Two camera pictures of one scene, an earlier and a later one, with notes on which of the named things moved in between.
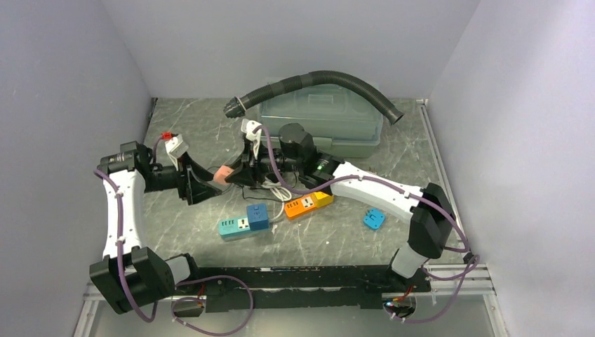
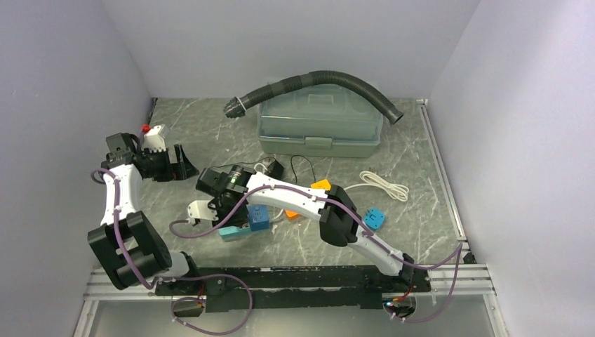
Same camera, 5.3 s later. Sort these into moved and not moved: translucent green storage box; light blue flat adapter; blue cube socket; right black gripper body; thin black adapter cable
Moved: thin black adapter cable; right black gripper body
Not moved: translucent green storage box; light blue flat adapter; blue cube socket
